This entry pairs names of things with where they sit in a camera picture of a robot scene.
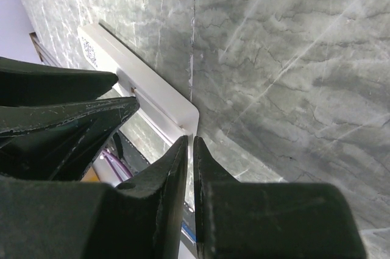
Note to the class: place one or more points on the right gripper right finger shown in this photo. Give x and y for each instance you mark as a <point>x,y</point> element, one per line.
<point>269,220</point>

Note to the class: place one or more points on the grey white remote control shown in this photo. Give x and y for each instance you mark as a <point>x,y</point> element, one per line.
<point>162,108</point>

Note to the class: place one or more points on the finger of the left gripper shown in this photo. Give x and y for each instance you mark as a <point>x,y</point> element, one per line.
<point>59,142</point>
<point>29,84</point>

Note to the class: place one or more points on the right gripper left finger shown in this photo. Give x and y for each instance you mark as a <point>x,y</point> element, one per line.
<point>139,218</point>

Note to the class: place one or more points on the aluminium frame rail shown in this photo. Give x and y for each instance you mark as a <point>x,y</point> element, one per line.
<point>44,55</point>

